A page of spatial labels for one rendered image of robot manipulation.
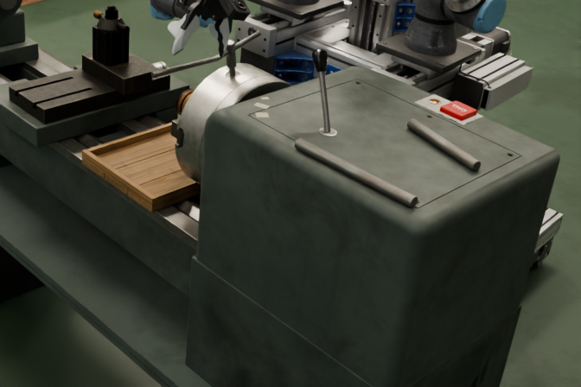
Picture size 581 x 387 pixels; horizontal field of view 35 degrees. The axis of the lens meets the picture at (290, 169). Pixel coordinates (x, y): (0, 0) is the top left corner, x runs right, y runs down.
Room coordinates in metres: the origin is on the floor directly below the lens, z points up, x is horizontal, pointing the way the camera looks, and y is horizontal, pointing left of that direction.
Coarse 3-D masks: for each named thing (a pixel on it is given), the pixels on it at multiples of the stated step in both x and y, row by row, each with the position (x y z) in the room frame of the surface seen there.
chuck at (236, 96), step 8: (248, 80) 1.94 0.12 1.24; (256, 80) 1.94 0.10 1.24; (264, 80) 1.95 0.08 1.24; (272, 80) 1.96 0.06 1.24; (280, 80) 1.98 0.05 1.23; (240, 88) 1.91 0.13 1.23; (248, 88) 1.91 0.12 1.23; (256, 88) 1.91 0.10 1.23; (264, 88) 1.93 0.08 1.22; (272, 88) 1.95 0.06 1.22; (280, 88) 1.97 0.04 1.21; (232, 96) 1.89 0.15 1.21; (240, 96) 1.88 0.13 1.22; (248, 96) 1.90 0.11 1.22; (256, 96) 1.92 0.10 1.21; (224, 104) 1.88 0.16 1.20; (232, 104) 1.87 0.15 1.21; (200, 152) 1.84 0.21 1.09; (200, 160) 1.84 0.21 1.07; (200, 168) 1.84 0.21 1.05
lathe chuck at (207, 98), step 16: (240, 64) 2.03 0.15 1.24; (208, 80) 1.95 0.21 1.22; (224, 80) 1.94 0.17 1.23; (240, 80) 1.94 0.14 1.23; (192, 96) 1.93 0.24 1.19; (208, 96) 1.91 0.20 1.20; (224, 96) 1.90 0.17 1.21; (192, 112) 1.90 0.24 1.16; (208, 112) 1.87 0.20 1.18; (176, 128) 1.90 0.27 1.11; (192, 128) 1.87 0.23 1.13; (176, 144) 1.90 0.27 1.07; (192, 144) 1.86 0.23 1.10; (192, 160) 1.86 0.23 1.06; (192, 176) 1.89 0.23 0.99
